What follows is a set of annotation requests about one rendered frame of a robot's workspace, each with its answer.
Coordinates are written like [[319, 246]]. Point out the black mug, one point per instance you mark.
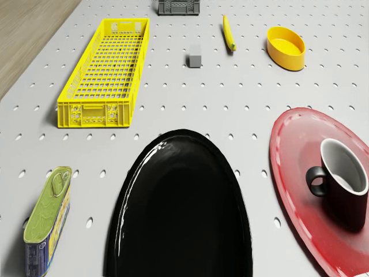
[[346, 210]]

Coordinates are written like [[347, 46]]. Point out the black plate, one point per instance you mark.
[[178, 207]]

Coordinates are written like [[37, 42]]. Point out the grey cube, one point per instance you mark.
[[195, 59]]

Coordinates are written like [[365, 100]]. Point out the yellow basket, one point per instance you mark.
[[95, 118]]

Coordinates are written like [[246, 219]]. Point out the red plate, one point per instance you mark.
[[294, 161]]

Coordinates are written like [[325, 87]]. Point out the banana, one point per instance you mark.
[[228, 33]]

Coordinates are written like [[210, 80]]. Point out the yellow bowl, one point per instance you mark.
[[286, 57]]

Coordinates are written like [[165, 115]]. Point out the dark grey basket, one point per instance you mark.
[[178, 8]]

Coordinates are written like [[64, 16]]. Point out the flat-sided can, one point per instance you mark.
[[46, 213]]

